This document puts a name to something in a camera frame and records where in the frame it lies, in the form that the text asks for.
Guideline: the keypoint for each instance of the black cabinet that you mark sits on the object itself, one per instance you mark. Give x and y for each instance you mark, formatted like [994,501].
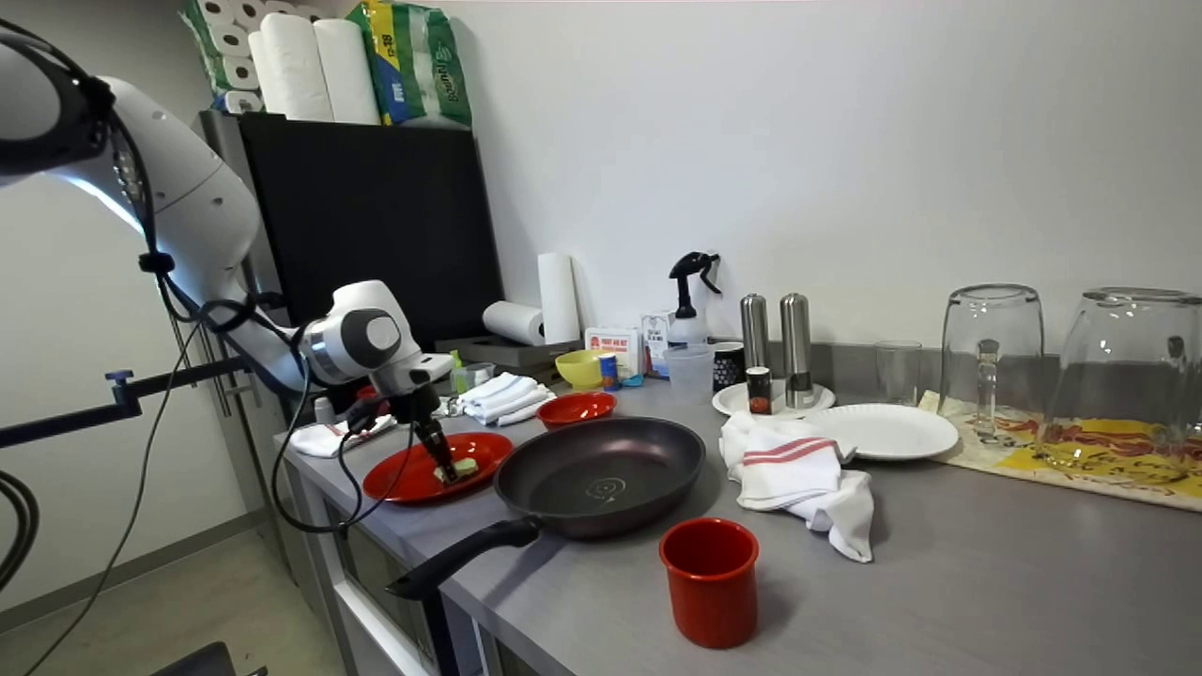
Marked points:
[377,213]

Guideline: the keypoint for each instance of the small dark spice bottle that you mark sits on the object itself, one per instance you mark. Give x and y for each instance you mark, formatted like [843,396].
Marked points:
[759,393]

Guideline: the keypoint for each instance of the toilet paper pack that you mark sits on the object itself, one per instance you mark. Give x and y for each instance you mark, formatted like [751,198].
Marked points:
[220,50]

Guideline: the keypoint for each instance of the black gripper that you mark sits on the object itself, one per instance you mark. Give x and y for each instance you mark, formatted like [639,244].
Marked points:
[412,405]

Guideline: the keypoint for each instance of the white paper towel roll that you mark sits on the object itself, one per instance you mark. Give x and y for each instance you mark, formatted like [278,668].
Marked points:
[558,297]
[512,321]

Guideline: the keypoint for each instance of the large red plate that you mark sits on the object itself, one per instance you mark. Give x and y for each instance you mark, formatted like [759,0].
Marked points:
[416,477]

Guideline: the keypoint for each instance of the large white plate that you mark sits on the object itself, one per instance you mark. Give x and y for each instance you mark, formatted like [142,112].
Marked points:
[883,435]

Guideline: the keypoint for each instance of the grey counter drawer unit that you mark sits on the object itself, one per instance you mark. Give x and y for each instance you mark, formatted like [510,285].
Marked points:
[361,586]

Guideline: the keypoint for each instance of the yellow sponge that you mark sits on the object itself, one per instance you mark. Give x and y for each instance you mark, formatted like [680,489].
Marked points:
[460,472]

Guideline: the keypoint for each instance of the steel shaker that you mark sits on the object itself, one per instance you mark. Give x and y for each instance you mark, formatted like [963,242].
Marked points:
[798,341]
[751,327]

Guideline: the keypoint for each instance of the red cup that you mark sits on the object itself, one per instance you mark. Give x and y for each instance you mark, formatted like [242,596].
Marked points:
[710,586]

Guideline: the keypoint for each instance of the white towel blue stripes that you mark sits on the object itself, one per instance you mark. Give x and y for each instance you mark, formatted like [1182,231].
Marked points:
[510,398]

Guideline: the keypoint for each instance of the small blue can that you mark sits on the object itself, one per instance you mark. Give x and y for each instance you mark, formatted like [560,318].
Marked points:
[610,375]

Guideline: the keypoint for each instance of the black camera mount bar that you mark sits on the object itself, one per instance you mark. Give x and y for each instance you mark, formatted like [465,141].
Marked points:
[76,420]

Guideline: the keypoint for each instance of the small white plate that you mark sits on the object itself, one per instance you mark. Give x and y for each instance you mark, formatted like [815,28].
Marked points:
[729,398]

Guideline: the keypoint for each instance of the small white box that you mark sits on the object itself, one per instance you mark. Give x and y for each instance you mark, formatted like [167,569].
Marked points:
[655,341]

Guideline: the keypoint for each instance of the yellow-green bowl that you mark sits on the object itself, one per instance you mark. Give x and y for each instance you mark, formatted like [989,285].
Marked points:
[579,371]

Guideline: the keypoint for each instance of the red bowl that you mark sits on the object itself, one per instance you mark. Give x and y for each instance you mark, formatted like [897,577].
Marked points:
[579,410]

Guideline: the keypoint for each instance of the green package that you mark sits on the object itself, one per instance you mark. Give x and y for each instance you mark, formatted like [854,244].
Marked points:
[425,60]

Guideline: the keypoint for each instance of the clear wine glass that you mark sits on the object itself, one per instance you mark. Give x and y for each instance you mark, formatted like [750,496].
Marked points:
[994,357]

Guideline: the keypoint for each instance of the grey tray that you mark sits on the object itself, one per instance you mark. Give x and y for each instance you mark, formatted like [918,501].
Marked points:
[501,356]

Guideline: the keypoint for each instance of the small green bottle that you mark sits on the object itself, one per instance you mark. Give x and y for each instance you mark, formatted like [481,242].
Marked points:
[460,376]

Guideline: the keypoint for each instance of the tall white paper roll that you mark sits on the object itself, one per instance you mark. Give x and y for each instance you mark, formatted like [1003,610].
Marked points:
[287,68]
[351,77]

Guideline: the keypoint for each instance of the plain white cloth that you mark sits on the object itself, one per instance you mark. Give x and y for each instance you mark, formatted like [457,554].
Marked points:
[318,437]

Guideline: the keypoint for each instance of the black frying pan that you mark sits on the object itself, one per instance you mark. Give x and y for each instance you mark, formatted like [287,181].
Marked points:
[604,475]

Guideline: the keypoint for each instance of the white towel red stripes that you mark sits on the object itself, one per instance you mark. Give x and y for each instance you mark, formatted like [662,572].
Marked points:
[790,472]

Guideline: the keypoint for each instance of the upturned glass pitcher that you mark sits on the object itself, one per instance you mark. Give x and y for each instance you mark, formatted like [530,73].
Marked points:
[1129,362]

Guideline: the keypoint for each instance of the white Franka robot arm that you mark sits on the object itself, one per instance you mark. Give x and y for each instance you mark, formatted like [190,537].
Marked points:
[190,191]

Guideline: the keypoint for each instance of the spray bottle black nozzle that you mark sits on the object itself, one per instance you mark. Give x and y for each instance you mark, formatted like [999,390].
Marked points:
[689,343]

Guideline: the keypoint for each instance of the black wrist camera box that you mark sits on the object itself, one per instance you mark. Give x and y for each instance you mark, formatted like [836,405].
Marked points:
[361,408]

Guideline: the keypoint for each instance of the black equipment stand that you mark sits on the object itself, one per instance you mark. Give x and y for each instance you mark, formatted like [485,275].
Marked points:
[208,663]

